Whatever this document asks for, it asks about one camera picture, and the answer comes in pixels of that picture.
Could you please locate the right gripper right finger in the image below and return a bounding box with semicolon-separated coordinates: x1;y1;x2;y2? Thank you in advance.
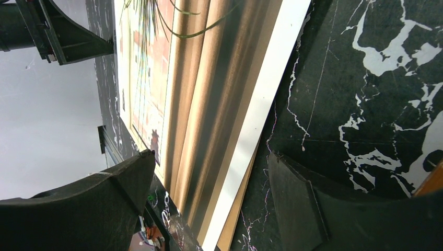
268;153;442;250

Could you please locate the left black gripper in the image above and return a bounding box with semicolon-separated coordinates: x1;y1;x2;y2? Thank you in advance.
1;1;114;65

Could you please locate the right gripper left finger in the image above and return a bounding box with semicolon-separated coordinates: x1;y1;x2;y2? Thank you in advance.
1;150;156;250

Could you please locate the brown cardboard backing board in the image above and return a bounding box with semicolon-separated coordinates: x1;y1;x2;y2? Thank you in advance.
216;145;258;251

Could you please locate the brown wooden picture frame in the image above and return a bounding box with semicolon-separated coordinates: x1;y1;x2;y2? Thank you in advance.
413;162;442;197

